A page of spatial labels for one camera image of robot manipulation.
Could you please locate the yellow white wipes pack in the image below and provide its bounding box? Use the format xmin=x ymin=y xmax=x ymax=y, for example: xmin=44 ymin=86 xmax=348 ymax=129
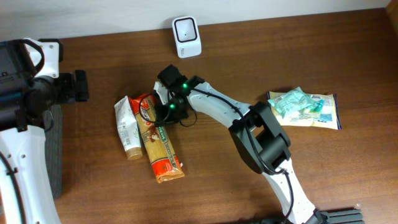
xmin=271 ymin=94 xmax=342 ymax=130

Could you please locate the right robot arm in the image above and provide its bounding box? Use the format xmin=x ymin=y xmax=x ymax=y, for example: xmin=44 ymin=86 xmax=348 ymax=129
xmin=154 ymin=65 xmax=327 ymax=223

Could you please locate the right black camera cable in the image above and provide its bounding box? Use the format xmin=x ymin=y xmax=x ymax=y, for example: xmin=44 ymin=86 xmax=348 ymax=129
xmin=137 ymin=90 xmax=198 ymax=128

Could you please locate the orange spaghetti packet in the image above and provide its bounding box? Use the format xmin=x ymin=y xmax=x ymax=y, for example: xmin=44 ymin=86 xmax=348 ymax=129
xmin=129 ymin=95 xmax=185 ymax=183

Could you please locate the small teal tissue pack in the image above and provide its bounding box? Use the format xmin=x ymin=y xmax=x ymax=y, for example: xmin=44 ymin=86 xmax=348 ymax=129
xmin=305 ymin=95 xmax=325 ymax=113

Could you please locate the grey plastic mesh basket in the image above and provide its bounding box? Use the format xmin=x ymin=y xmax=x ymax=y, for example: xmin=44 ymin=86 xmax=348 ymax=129
xmin=44 ymin=105 xmax=63 ymax=200

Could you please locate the white cream tube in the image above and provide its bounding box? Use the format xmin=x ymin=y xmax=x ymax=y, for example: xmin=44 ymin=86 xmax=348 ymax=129
xmin=114 ymin=96 xmax=142 ymax=160

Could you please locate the teal snack pouch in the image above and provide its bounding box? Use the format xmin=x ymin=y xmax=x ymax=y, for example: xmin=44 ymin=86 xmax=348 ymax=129
xmin=268 ymin=87 xmax=315 ymax=118

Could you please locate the white barcode scanner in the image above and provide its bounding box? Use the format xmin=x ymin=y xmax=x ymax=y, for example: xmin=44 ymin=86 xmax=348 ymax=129
xmin=172 ymin=16 xmax=202 ymax=58

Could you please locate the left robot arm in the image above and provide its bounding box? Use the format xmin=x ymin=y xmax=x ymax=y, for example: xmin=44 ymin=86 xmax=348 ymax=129
xmin=1 ymin=38 xmax=90 ymax=223

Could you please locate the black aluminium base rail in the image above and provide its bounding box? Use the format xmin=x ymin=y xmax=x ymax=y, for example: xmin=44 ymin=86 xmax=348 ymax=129
xmin=254 ymin=208 xmax=365 ymax=224

